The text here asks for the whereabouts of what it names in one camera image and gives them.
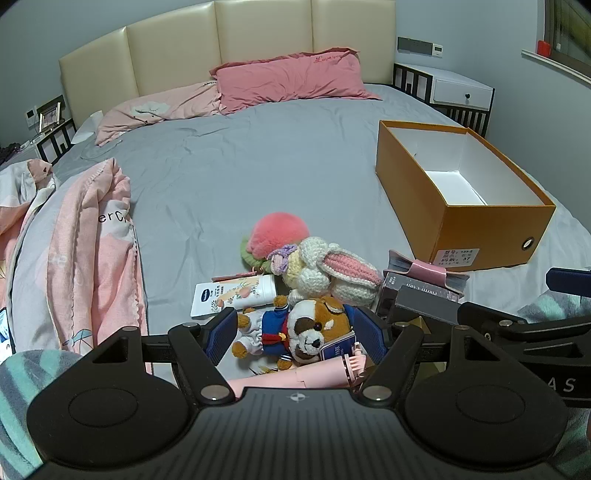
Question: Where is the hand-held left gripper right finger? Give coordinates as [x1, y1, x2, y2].
[355, 307, 502, 407]

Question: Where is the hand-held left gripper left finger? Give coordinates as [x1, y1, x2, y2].
[92, 308, 241, 408]

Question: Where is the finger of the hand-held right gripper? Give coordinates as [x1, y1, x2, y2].
[546, 268, 591, 291]
[457, 302, 591, 358]

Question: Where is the small blue booklet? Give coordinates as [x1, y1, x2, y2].
[320, 340, 356, 361]

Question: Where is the white lotion tube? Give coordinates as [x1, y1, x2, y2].
[191, 273, 278, 319]

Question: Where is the dog plush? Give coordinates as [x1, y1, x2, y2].
[231, 296, 356, 370]

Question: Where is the grey card box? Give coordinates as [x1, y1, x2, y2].
[376, 271, 462, 326]

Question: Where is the crochet bunny plush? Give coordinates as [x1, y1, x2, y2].
[268, 236, 383, 305]

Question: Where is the pink card holder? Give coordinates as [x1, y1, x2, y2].
[388, 249, 470, 292]

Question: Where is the orange cardboard box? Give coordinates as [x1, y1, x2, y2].
[375, 120, 557, 271]

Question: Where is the pink fuzzy peach plush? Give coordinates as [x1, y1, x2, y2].
[241, 211, 311, 271]

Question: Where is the person's right forearm striped sleeve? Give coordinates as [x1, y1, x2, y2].
[515, 290, 591, 478]

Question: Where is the person's left forearm striped sleeve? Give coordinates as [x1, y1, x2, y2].
[0, 350, 84, 480]

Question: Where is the pink jacket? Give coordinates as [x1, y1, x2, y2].
[0, 158, 148, 365]

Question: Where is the white nightstand with round knob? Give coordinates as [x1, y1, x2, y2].
[392, 62, 496, 138]

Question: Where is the window sill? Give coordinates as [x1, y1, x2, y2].
[522, 48, 591, 84]

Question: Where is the light pink pillow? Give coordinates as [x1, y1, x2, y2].
[95, 82, 222, 147]

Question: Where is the window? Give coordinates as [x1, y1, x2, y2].
[542, 0, 591, 77]

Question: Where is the dark pink pillow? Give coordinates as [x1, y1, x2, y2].
[210, 47, 384, 116]

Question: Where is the beige padded headboard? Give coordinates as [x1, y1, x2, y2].
[59, 0, 398, 127]

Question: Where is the white nightstand with photo frame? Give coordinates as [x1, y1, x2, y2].
[21, 117, 77, 164]

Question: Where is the silver photo frame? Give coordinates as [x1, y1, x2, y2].
[37, 102, 63, 132]

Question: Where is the grey wall switch panel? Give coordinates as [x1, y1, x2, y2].
[397, 37, 433, 54]

